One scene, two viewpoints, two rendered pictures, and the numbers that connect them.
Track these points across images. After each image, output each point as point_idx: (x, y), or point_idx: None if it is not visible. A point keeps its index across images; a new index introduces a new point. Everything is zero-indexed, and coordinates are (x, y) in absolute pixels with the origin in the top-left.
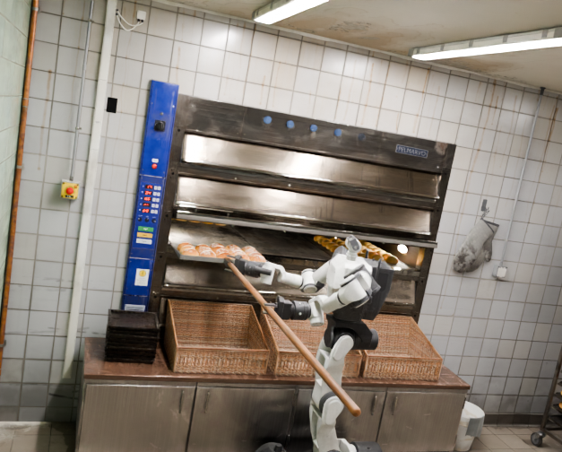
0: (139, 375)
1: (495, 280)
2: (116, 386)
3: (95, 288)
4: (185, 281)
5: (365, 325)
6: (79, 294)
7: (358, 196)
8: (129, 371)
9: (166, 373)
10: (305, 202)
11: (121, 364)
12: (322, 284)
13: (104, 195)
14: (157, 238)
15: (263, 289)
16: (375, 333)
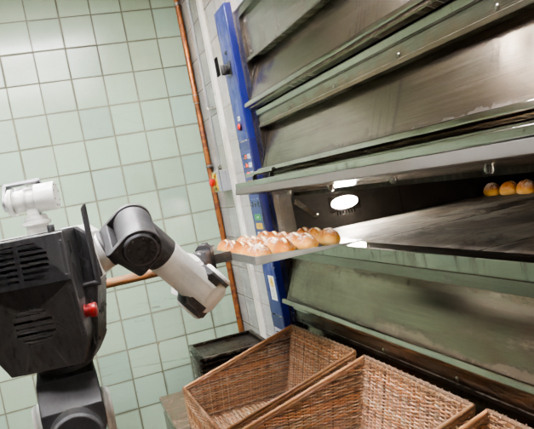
0: (170, 415)
1: None
2: (169, 424)
3: (265, 301)
4: (299, 295)
5: (36, 388)
6: (257, 309)
7: (427, 43)
8: (178, 408)
9: (185, 424)
10: (361, 109)
11: (198, 400)
12: (180, 298)
13: (240, 180)
14: (265, 228)
15: (359, 317)
16: (58, 420)
